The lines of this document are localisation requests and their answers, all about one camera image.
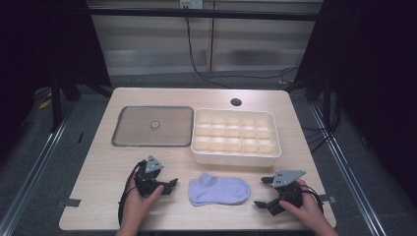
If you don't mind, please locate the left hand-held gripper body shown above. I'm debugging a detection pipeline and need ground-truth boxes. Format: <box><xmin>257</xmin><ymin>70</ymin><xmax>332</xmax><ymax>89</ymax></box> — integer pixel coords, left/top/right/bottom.
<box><xmin>132</xmin><ymin>154</ymin><xmax>168</xmax><ymax>198</ymax></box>

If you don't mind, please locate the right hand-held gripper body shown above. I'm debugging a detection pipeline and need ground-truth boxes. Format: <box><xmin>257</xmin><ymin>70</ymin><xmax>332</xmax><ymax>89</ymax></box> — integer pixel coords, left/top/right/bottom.
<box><xmin>267</xmin><ymin>169</ymin><xmax>307</xmax><ymax>217</ymax></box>

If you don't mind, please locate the light purple sock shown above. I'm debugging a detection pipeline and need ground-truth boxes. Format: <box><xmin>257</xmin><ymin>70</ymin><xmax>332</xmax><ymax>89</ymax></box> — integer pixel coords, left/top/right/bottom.
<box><xmin>188</xmin><ymin>171</ymin><xmax>252</xmax><ymax>207</ymax></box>

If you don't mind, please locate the white divided storage box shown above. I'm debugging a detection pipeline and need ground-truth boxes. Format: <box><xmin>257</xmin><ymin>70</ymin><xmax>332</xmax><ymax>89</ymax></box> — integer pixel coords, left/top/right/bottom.
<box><xmin>190</xmin><ymin>107</ymin><xmax>282</xmax><ymax>168</ymax></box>

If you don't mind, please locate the person's right hand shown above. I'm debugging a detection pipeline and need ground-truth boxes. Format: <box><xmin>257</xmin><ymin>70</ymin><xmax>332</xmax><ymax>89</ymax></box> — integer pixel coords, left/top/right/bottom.
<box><xmin>278</xmin><ymin>179</ymin><xmax>330</xmax><ymax>232</ymax></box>

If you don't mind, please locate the person's left hand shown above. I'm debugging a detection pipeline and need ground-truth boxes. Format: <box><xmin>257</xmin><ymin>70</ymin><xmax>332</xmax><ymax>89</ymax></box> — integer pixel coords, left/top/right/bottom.
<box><xmin>120</xmin><ymin>179</ymin><xmax>165</xmax><ymax>231</ymax></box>

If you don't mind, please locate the black stand leg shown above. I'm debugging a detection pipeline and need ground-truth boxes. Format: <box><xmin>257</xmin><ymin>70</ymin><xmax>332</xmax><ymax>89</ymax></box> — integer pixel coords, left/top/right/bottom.
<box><xmin>49</xmin><ymin>74</ymin><xmax>64</xmax><ymax>133</ymax></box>

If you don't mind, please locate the yellow object on floor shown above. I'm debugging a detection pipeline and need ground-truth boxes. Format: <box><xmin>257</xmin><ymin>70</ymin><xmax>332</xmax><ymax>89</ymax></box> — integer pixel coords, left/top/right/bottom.
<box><xmin>37</xmin><ymin>97</ymin><xmax>53</xmax><ymax>111</ymax></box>

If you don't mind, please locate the black curtain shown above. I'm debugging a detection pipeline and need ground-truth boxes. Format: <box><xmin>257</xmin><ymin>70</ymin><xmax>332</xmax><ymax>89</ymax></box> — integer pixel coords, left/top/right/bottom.
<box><xmin>294</xmin><ymin>0</ymin><xmax>417</xmax><ymax>206</ymax></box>
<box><xmin>0</xmin><ymin>0</ymin><xmax>112</xmax><ymax>161</ymax></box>

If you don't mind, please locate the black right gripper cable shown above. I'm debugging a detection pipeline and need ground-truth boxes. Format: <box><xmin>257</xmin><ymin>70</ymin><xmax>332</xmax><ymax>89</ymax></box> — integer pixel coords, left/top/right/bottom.
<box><xmin>296</xmin><ymin>182</ymin><xmax>325</xmax><ymax>214</ymax></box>

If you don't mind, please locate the metal floor rail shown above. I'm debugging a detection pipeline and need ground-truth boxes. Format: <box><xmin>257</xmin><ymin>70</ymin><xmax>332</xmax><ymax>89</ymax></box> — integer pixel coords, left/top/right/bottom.
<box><xmin>0</xmin><ymin>100</ymin><xmax>79</xmax><ymax>236</ymax></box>
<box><xmin>309</xmin><ymin>102</ymin><xmax>388</xmax><ymax>236</ymax></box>

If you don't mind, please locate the bundle of black floor cables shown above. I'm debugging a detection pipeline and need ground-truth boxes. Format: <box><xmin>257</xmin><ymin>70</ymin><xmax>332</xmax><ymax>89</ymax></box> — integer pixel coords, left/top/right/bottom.
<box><xmin>300</xmin><ymin>97</ymin><xmax>342</xmax><ymax>155</ymax></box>

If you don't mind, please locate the black stand frame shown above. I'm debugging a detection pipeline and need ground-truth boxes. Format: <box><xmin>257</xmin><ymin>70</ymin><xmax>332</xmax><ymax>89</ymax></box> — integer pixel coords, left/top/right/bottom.
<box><xmin>284</xmin><ymin>70</ymin><xmax>332</xmax><ymax>123</ymax></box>

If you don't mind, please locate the black wall power cable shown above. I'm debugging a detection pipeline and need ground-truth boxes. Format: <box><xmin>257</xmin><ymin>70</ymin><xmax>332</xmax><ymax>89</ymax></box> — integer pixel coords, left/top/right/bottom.
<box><xmin>185</xmin><ymin>17</ymin><xmax>299</xmax><ymax>90</ymax></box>

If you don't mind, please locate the black horizontal frame bar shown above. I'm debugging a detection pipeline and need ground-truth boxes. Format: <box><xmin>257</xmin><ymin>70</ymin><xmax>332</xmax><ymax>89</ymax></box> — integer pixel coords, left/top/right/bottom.
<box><xmin>88</xmin><ymin>7</ymin><xmax>324</xmax><ymax>23</ymax></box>

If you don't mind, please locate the white wall power outlet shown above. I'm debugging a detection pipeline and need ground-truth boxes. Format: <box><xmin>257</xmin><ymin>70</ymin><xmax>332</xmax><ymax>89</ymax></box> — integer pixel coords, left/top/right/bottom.
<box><xmin>179</xmin><ymin>0</ymin><xmax>205</xmax><ymax>10</ymax></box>

